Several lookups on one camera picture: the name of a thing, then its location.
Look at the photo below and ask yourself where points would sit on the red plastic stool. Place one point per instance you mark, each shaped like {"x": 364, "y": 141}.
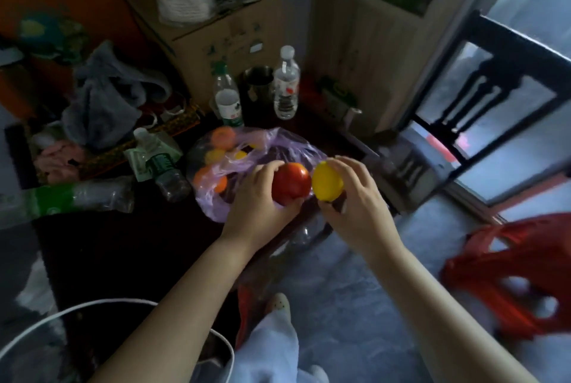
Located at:
{"x": 526, "y": 253}

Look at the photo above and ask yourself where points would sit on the dark green packet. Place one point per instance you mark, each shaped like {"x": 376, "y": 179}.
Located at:
{"x": 337, "y": 99}

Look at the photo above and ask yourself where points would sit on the large green label bottle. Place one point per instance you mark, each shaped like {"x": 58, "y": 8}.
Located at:
{"x": 53, "y": 202}

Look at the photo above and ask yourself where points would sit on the green capped water bottle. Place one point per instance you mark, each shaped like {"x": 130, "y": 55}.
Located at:
{"x": 228, "y": 106}

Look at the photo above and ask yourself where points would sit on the red plastic object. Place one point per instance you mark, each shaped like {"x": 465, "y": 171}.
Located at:
{"x": 245, "y": 316}

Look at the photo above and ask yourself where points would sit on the pink cloth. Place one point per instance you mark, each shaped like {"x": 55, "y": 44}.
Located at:
{"x": 58, "y": 162}

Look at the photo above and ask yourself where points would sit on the person's right hand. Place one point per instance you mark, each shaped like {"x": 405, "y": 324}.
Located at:
{"x": 366, "y": 213}

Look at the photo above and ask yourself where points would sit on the yellow lemon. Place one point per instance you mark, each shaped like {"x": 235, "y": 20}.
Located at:
{"x": 239, "y": 155}
{"x": 215, "y": 155}
{"x": 326, "y": 182}

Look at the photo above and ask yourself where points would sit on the light grey trousers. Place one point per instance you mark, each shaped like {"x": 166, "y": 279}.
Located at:
{"x": 272, "y": 351}

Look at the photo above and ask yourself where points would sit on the white clog shoe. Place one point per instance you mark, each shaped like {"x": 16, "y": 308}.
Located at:
{"x": 279, "y": 304}

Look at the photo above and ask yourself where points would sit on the person's left hand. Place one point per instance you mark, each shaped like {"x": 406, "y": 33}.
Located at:
{"x": 254, "y": 213}

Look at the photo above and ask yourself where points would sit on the small green label bottle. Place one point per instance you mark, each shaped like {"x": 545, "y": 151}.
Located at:
{"x": 165, "y": 168}

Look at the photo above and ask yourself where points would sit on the green yellow decoration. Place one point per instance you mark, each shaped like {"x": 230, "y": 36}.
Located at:
{"x": 49, "y": 35}

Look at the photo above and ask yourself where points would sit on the person's right forearm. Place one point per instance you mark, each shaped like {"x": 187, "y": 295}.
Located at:
{"x": 446, "y": 320}

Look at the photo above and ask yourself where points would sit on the grey cloth on table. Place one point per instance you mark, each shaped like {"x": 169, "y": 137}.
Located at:
{"x": 107, "y": 101}

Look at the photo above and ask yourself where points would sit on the orange fruit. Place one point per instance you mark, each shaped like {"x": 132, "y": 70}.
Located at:
{"x": 207, "y": 177}
{"x": 223, "y": 137}

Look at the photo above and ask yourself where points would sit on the small red fruit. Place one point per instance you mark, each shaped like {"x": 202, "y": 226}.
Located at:
{"x": 292, "y": 182}

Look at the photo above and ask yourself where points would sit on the person's left forearm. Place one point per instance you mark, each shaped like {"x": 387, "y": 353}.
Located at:
{"x": 178, "y": 316}

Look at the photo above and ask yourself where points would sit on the steel cup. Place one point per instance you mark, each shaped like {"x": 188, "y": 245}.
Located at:
{"x": 258, "y": 81}

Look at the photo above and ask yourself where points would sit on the long gold patterned box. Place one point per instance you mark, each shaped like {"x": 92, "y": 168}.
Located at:
{"x": 107, "y": 157}

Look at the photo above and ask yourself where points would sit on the clear empty bottle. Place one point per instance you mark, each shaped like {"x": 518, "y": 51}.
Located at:
{"x": 312, "y": 235}

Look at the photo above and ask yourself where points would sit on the wooden display cabinet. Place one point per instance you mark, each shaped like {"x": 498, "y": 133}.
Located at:
{"x": 357, "y": 39}

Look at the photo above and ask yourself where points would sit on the purple plastic bag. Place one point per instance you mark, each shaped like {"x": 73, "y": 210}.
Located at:
{"x": 214, "y": 204}

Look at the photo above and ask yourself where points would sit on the pale green paper packet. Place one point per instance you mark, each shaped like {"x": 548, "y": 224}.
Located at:
{"x": 138, "y": 164}

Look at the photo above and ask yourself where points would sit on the white ribbon loops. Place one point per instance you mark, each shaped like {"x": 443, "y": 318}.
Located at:
{"x": 171, "y": 108}

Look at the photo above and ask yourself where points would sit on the brown cardboard box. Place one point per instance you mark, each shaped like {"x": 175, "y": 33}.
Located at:
{"x": 214, "y": 48}

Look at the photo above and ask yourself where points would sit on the white capped water bottle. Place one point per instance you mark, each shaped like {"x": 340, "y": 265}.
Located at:
{"x": 286, "y": 84}

